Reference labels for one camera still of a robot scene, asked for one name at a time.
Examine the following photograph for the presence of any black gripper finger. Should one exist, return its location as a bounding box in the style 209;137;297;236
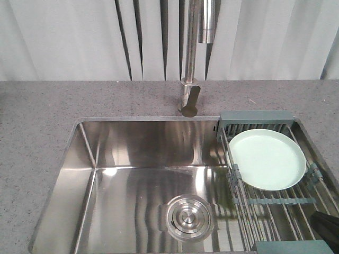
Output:
310;211;339;253

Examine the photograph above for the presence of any light green round plate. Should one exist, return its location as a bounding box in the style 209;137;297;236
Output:
229;129;307;191

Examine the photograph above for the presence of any grey-green dish drying rack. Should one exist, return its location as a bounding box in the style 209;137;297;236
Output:
210;111;338;252

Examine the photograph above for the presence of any round steel sink drain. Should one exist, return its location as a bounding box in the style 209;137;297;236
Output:
158;194;215;242

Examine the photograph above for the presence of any stainless steel sink basin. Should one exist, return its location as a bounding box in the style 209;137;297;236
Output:
28;116;339;254

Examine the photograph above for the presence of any stainless steel faucet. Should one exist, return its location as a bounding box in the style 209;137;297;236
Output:
179;1;217;117

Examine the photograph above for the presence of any white pleated curtain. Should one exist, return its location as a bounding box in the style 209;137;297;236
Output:
1;1;338;81

